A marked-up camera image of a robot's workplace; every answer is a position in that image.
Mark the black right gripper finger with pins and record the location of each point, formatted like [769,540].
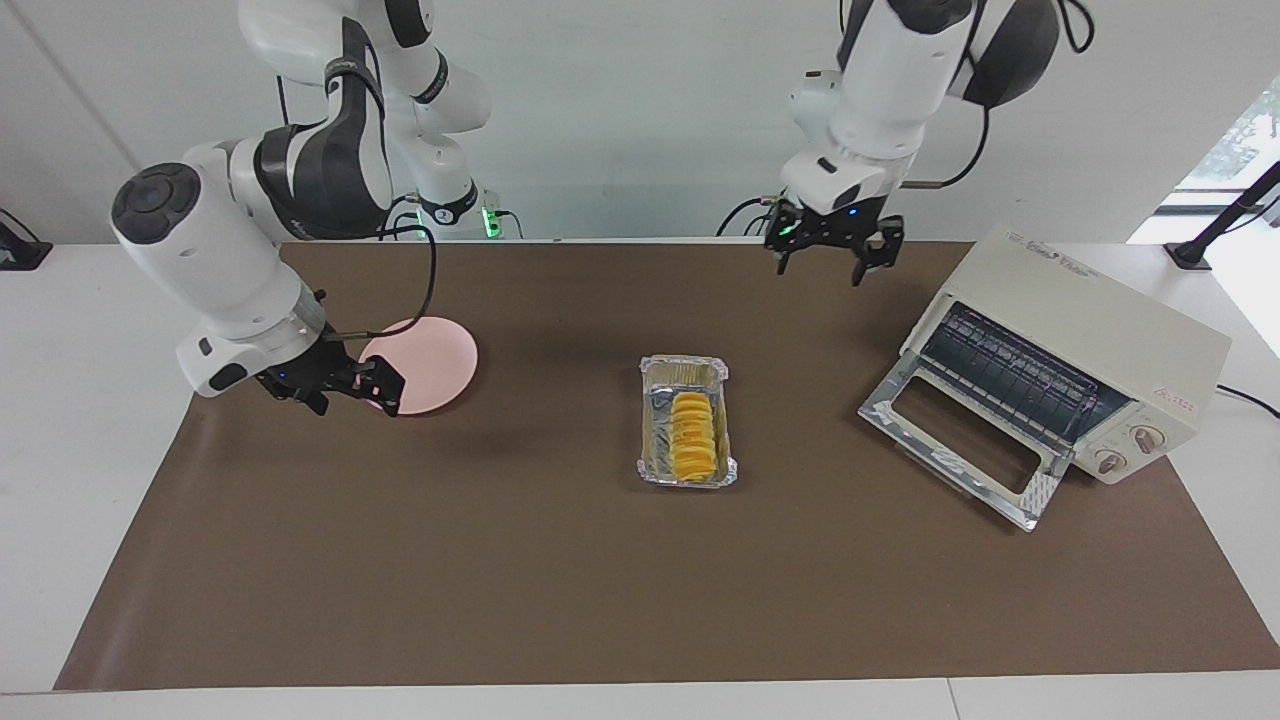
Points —
[385,385]
[310,400]

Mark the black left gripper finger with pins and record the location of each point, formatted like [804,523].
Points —
[885,250]
[783,243]

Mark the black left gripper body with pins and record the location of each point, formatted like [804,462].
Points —
[835,228]

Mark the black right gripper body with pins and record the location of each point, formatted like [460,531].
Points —
[310,370]

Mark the yellow spiral bread loaf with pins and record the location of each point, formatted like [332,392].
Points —
[692,440]

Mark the silver foil baking tray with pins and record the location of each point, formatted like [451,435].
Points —
[655,420]

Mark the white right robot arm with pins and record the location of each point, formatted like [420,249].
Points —
[220,250]

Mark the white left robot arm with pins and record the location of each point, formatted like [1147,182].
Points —
[890,90]

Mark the glass oven door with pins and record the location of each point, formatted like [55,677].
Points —
[900,415]

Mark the metal oven rack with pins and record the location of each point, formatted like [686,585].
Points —
[1010,370]

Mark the cream toaster oven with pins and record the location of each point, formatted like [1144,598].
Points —
[1090,310]

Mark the cream oven knob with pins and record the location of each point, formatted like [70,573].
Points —
[1147,438]
[1112,462]

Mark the pink round plate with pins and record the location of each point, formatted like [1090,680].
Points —
[440,360]

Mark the black table clamp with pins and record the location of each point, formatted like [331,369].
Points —
[20,252]

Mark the brown table mat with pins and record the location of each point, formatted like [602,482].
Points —
[700,560]

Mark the bright window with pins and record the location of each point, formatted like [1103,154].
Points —
[1240,140]

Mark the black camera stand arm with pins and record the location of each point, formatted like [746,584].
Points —
[1225,222]

